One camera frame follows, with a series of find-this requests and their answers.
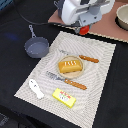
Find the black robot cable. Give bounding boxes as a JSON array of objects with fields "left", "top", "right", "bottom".
[{"left": 13, "top": 0, "right": 61, "bottom": 26}]

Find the yellow butter box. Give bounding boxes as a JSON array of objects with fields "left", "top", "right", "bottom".
[{"left": 52, "top": 88, "right": 76, "bottom": 108}]

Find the small grey frying pan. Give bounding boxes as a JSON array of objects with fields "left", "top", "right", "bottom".
[{"left": 24, "top": 25, "right": 49, "bottom": 58}]

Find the round wooden plate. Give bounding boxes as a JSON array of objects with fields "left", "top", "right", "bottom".
[{"left": 57, "top": 55, "right": 84, "bottom": 79}]

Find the grey cooking pot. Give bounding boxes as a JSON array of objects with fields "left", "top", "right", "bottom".
[{"left": 54, "top": 0, "right": 65, "bottom": 9}]

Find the beige bowl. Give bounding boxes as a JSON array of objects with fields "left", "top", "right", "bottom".
[{"left": 116, "top": 4, "right": 128, "bottom": 30}]

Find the fork with wooden handle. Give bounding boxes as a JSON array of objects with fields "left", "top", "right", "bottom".
[{"left": 46, "top": 71, "right": 87, "bottom": 90}]

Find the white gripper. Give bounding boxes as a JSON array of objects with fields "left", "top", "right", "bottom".
[{"left": 59, "top": 0, "right": 115, "bottom": 27}]

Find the orange bread loaf toy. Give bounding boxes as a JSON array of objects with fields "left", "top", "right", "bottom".
[{"left": 58, "top": 60, "right": 82, "bottom": 73}]

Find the red toy tomato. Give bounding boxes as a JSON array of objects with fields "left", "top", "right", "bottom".
[{"left": 79, "top": 26, "right": 89, "bottom": 35}]

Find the beige woven placemat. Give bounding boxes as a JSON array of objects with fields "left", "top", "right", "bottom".
[{"left": 15, "top": 32, "right": 116, "bottom": 128}]

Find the knife with wooden handle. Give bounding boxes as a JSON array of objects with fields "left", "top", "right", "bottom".
[{"left": 59, "top": 50, "right": 99, "bottom": 63}]

